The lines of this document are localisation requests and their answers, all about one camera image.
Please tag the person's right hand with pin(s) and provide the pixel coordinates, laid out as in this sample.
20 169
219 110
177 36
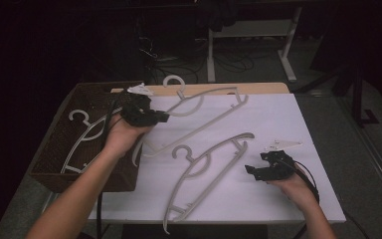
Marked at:
298 191

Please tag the grey plastic clothes hanger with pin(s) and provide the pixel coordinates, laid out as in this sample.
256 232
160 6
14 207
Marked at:
180 94
242 136
87 123

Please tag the person's left hand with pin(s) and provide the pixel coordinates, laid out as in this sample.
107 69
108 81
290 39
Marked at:
122 136

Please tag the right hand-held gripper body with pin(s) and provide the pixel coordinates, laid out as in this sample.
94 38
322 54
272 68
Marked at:
278 169

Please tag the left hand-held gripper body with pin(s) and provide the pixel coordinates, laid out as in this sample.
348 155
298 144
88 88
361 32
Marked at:
136 111

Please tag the white table mat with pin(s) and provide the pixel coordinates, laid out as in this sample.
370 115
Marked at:
278 113

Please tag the brown wicker basket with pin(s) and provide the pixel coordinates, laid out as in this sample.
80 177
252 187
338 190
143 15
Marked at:
53 159

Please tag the white metal desk frame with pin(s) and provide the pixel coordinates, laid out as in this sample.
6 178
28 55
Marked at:
211 59

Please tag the dark metal stand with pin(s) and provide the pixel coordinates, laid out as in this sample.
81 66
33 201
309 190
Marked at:
358 99

